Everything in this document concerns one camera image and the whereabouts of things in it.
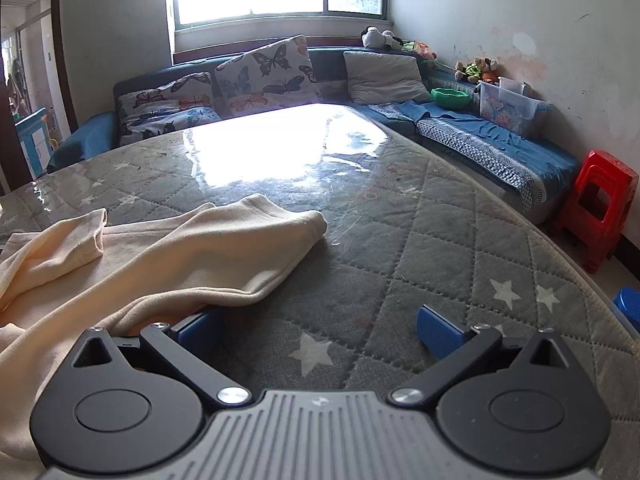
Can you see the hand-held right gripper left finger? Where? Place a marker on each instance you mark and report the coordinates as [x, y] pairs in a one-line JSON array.
[[200, 327]]

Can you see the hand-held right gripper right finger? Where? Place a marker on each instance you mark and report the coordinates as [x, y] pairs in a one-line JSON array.
[[440, 332]]

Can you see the cream garment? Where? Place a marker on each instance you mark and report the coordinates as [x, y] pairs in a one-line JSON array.
[[150, 270]]

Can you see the blue plastic stool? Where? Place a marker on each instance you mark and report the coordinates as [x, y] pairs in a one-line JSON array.
[[629, 307]]

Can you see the blue corner sofa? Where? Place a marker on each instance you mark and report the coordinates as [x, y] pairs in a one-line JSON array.
[[500, 135]]

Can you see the red plastic stool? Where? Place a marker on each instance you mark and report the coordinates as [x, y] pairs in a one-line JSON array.
[[607, 195]]

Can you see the clear plastic storage box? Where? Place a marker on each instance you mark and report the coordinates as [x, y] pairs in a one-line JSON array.
[[510, 110]]

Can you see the green plastic bowl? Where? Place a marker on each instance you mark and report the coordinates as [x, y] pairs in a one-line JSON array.
[[450, 98]]

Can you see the blue toy cabinet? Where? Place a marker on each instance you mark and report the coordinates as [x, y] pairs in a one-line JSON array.
[[31, 142]]

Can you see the large butterfly print pillow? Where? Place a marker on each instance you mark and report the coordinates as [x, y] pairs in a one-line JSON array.
[[270, 77]]

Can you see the grey pillow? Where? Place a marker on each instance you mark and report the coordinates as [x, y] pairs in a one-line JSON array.
[[385, 77]]

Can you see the green plush toy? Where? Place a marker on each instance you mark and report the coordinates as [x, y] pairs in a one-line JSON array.
[[470, 71]]

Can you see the stuffed toys on sofa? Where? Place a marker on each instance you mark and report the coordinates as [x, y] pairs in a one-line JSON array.
[[486, 67]]

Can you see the pink and green toy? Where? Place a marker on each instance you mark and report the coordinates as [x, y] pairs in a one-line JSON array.
[[425, 52]]

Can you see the panda plush toy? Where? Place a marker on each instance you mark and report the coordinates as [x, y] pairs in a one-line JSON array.
[[377, 39]]

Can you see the brown wooden door frame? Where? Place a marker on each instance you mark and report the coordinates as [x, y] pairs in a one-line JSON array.
[[12, 150]]

